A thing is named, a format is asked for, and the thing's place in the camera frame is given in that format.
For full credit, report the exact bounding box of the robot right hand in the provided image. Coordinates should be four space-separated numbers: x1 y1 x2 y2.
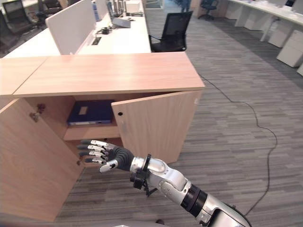
77 140 135 173

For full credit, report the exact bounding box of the blue folder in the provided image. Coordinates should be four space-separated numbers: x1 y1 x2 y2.
66 100 116 126

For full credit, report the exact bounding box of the wooden cabinet shelf board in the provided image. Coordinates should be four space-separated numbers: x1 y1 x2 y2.
63 120 122 141

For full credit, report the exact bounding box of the wooden cabinet door with hole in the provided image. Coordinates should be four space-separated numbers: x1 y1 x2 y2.
110 90 203 164

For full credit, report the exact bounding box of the wooden office cabinet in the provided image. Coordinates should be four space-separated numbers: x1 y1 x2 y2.
0 52 205 223

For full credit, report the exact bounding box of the wooden cabinet door with hinges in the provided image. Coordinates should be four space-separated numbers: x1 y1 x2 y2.
0 98 84 223

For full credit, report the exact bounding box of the long white office desk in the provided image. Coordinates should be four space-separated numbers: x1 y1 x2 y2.
3 0 152 59

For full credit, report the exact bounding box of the black mesh office chair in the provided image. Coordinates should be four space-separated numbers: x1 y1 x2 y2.
148 10 194 53

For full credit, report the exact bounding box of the black swivel office chair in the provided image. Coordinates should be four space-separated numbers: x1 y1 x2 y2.
197 0 220 19

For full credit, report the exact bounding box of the black headset on desk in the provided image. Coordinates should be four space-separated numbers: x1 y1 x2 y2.
95 26 112 35

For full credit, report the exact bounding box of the grey open laptop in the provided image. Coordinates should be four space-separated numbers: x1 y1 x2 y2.
111 16 136 29

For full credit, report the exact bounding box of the white desk divider panel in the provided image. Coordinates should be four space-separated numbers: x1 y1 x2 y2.
45 0 96 55

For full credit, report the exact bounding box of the black floor cable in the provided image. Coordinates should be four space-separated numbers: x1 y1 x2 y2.
196 72 278 216

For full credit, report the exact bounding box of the white drawer pedestal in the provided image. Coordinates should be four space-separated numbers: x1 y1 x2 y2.
268 23 294 48
276 29 303 68

